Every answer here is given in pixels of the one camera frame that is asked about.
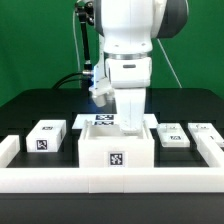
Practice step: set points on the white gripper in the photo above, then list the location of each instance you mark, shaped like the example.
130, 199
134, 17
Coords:
129, 80

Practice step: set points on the white cabinet door panel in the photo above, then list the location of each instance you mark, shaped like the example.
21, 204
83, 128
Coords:
207, 129
172, 135

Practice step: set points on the white cabinet body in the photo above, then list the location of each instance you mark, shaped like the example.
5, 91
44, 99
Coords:
102, 146

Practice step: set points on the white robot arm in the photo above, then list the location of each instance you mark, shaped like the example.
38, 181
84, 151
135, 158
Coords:
126, 29

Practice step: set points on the small white tagged box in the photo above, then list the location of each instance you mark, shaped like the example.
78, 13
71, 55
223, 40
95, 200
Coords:
46, 136

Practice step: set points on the white U-shaped fence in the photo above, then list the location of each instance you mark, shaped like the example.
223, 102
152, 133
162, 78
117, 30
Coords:
106, 180

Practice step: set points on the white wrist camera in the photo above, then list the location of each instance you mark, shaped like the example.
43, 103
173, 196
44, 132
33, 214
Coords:
102, 92

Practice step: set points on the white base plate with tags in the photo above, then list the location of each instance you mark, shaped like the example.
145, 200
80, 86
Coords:
108, 119

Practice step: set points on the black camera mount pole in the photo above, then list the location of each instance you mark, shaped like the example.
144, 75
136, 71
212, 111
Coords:
84, 12

